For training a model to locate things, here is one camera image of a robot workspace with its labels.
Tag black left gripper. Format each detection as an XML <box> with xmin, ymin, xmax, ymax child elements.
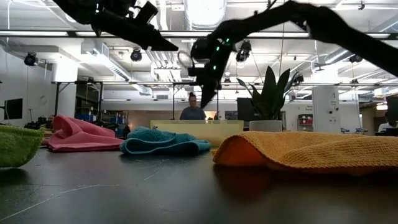
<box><xmin>91</xmin><ymin>11</ymin><xmax>180</xmax><ymax>52</ymax></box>

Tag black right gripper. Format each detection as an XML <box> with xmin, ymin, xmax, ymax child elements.
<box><xmin>188</xmin><ymin>36</ymin><xmax>237</xmax><ymax>109</ymax></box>

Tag blue microfiber towel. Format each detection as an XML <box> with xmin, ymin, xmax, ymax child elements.
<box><xmin>119</xmin><ymin>126</ymin><xmax>212</xmax><ymax>156</ymax></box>

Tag orange microfiber towel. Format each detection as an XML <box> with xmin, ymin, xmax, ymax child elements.
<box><xmin>212</xmin><ymin>130</ymin><xmax>398</xmax><ymax>177</ymax></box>

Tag pink microfiber towel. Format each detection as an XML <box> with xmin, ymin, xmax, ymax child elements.
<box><xmin>42</xmin><ymin>114</ymin><xmax>125</xmax><ymax>153</ymax></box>

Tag green microfiber towel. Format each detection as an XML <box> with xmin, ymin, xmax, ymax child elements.
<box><xmin>0</xmin><ymin>124</ymin><xmax>46</xmax><ymax>169</ymax></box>

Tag yellow-green plastic bin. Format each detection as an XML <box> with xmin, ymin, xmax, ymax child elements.
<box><xmin>150</xmin><ymin>119</ymin><xmax>245</xmax><ymax>147</ymax></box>

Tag black monitor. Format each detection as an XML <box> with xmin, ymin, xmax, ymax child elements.
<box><xmin>236</xmin><ymin>97</ymin><xmax>256</xmax><ymax>128</ymax></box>

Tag potted plant in white pot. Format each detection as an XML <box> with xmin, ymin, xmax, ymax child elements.
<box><xmin>236</xmin><ymin>65</ymin><xmax>301</xmax><ymax>133</ymax></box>

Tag red shelf unit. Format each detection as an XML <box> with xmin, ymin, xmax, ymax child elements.
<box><xmin>297</xmin><ymin>113</ymin><xmax>314</xmax><ymax>133</ymax></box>

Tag white pillar with signs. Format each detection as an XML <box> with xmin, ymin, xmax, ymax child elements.
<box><xmin>312</xmin><ymin>85</ymin><xmax>342</xmax><ymax>134</ymax></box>

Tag black table mat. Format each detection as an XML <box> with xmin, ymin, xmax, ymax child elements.
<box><xmin>0</xmin><ymin>146</ymin><xmax>398</xmax><ymax>224</ymax></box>

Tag silver ceiling duct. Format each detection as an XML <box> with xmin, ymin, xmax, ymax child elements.
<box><xmin>183</xmin><ymin>0</ymin><xmax>228</xmax><ymax>32</ymax></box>

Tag dark wall screen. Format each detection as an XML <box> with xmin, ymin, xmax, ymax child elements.
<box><xmin>2</xmin><ymin>98</ymin><xmax>24</xmax><ymax>121</ymax></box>

